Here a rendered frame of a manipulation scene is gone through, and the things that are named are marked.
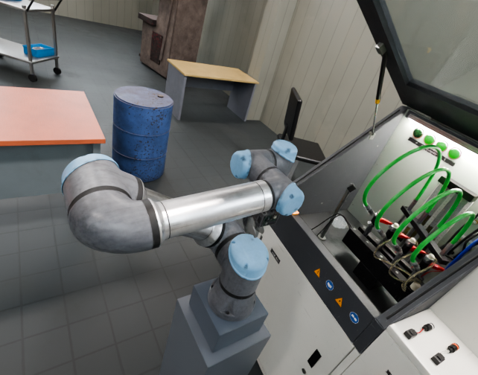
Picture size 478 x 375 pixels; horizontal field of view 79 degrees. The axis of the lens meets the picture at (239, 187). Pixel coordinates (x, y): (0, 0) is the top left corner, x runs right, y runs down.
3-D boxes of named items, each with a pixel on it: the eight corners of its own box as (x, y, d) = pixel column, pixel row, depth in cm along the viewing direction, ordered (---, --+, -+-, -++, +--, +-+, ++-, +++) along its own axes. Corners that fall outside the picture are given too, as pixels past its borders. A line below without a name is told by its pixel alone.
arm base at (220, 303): (221, 329, 84) (229, 309, 78) (199, 286, 93) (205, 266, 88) (263, 311, 92) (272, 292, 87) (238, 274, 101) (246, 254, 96)
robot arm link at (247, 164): (255, 167, 70) (288, 164, 76) (231, 144, 77) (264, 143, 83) (246, 193, 74) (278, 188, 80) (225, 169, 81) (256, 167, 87)
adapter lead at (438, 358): (436, 366, 83) (441, 362, 82) (429, 358, 84) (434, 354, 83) (457, 350, 89) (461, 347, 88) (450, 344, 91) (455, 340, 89)
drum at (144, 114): (155, 155, 323) (164, 87, 282) (170, 181, 290) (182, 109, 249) (106, 156, 296) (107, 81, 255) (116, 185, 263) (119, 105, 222)
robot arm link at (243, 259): (231, 302, 80) (245, 270, 73) (210, 265, 89) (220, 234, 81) (266, 289, 87) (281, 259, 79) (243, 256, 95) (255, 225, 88)
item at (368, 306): (268, 224, 146) (278, 199, 138) (275, 223, 148) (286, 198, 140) (351, 343, 103) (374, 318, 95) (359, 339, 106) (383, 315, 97)
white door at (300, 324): (232, 302, 184) (265, 222, 147) (235, 301, 185) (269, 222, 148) (285, 420, 139) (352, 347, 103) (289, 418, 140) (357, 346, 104)
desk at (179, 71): (247, 122, 479) (259, 82, 444) (177, 120, 411) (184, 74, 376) (228, 106, 520) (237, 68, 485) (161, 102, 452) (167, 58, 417)
